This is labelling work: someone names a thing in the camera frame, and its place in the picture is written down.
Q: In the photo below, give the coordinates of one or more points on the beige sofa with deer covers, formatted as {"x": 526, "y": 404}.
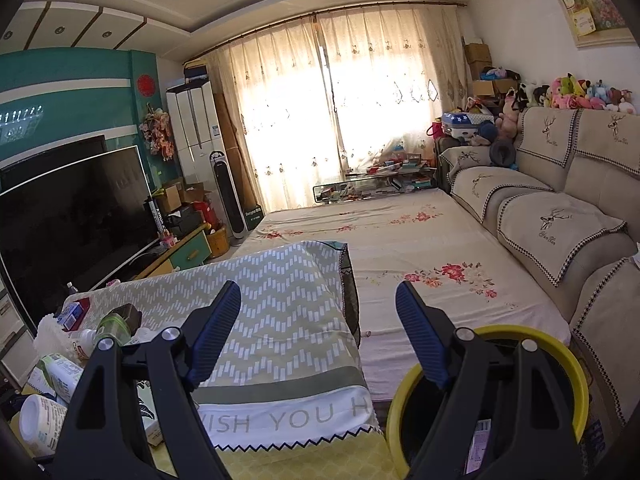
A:
{"x": 575, "y": 195}

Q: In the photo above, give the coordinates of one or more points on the flat black box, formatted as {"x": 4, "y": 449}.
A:
{"x": 185, "y": 219}

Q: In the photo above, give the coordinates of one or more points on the brown curtain rod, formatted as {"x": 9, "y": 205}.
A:
{"x": 320, "y": 13}

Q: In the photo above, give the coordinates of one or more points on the green and yellow TV cabinet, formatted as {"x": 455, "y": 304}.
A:
{"x": 192, "y": 252}

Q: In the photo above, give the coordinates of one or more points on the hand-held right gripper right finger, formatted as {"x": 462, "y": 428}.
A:
{"x": 420, "y": 330}

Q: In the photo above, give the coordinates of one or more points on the cream floral bed sheet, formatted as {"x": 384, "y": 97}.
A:
{"x": 400, "y": 245}

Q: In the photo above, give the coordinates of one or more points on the hanging artificial flower bunch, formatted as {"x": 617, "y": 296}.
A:
{"x": 157, "y": 132}

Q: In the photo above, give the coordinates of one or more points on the white standing air conditioner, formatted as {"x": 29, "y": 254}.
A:
{"x": 195, "y": 125}

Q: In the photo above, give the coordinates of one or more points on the large pink plush toy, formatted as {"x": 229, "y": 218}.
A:
{"x": 507, "y": 117}

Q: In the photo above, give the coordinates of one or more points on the tall black box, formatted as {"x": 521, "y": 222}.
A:
{"x": 156, "y": 215}

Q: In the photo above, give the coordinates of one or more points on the brown square plastic container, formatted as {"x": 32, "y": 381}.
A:
{"x": 127, "y": 317}

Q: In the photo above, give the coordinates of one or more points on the clear water bottle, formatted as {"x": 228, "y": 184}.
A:
{"x": 72, "y": 289}

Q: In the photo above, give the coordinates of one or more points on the yellow round bin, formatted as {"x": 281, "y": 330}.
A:
{"x": 397, "y": 410}

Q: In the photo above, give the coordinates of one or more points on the large black television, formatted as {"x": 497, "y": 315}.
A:
{"x": 75, "y": 220}

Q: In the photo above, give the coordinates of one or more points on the open brown cardboard box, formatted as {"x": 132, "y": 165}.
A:
{"x": 170, "y": 197}

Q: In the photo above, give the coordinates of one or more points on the white pill bottle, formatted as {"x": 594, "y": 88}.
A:
{"x": 42, "y": 422}

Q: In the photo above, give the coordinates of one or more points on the row of colourful plush toys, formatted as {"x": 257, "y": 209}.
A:
{"x": 570, "y": 92}

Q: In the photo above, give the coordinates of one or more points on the dark grey cushion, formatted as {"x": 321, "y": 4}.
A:
{"x": 501, "y": 151}

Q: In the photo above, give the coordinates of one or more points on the small bottle with red label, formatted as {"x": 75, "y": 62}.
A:
{"x": 84, "y": 344}

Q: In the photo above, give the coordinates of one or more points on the cream embroidered curtain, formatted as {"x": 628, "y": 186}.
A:
{"x": 270, "y": 125}
{"x": 390, "y": 90}

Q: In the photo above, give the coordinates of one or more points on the white black tower fan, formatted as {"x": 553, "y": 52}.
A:
{"x": 230, "y": 195}

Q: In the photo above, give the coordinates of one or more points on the green cardboard box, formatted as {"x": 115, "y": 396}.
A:
{"x": 254, "y": 217}

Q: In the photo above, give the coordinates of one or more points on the clear jar with green lid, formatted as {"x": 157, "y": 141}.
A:
{"x": 112, "y": 330}

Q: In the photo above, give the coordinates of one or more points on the red round wall sticker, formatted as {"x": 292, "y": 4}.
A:
{"x": 145, "y": 85}

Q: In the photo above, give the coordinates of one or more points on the stacked brown cardboard boxes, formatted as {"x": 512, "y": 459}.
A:
{"x": 479, "y": 62}

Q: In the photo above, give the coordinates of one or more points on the red canister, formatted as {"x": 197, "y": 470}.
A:
{"x": 204, "y": 212}

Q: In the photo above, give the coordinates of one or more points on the flat red packet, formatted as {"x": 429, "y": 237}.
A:
{"x": 84, "y": 305}

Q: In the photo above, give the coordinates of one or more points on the white cloth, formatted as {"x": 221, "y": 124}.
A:
{"x": 50, "y": 332}

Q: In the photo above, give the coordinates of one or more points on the white bottle with green label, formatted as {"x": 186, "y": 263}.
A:
{"x": 62, "y": 377}

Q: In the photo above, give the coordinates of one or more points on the white drawer cabinet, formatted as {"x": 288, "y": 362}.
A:
{"x": 15, "y": 340}

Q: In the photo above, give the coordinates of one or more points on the pile of colourful packets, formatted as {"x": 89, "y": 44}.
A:
{"x": 400, "y": 166}

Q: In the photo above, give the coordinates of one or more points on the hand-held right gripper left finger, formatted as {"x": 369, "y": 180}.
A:
{"x": 215, "y": 335}

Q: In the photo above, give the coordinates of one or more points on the yellow bucket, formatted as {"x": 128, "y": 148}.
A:
{"x": 217, "y": 242}

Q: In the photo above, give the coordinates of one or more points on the framed floral wall picture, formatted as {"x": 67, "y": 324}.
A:
{"x": 595, "y": 5}

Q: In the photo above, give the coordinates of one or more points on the glass coffee table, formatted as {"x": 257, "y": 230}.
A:
{"x": 370, "y": 187}

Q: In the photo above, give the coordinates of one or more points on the white green printed carton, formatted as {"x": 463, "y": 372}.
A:
{"x": 150, "y": 412}

